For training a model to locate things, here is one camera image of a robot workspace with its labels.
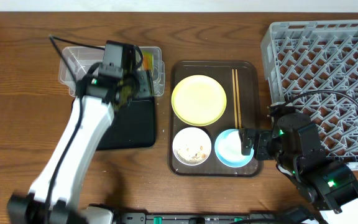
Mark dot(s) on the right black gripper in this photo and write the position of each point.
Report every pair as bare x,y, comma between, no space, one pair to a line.
257,144

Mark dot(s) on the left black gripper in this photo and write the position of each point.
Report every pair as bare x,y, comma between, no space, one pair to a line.
143,83

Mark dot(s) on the green orange snack wrapper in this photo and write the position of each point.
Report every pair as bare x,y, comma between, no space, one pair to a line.
148,60

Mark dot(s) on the white paper cup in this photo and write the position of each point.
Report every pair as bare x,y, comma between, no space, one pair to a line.
233,144

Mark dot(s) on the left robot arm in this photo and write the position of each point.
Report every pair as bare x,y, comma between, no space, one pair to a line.
54,195

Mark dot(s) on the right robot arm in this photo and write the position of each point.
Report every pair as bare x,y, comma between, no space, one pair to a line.
294,144

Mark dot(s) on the grey dishwasher rack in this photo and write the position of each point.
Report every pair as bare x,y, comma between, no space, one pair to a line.
315,64

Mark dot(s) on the light blue bowl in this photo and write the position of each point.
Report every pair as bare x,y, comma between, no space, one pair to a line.
224,157

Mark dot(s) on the black plastic tray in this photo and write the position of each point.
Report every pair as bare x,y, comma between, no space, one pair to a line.
135,127

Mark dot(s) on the dark brown serving tray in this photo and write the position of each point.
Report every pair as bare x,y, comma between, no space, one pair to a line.
248,92

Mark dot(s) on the right wooden chopstick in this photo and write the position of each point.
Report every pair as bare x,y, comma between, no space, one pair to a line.
238,100

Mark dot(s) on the wooden chopstick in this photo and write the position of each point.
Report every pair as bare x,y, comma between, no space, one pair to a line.
234,99
238,100

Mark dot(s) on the white bowl with food scraps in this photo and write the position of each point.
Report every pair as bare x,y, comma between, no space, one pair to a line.
191,146

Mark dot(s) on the yellow plate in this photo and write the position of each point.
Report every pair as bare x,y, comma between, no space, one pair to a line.
198,100

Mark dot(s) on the left wooden chopstick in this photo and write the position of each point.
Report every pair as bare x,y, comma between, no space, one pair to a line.
234,99

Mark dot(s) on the clear plastic bin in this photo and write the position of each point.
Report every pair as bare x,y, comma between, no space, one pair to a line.
80,59

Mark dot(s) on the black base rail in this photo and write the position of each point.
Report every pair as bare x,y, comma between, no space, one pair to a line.
143,218

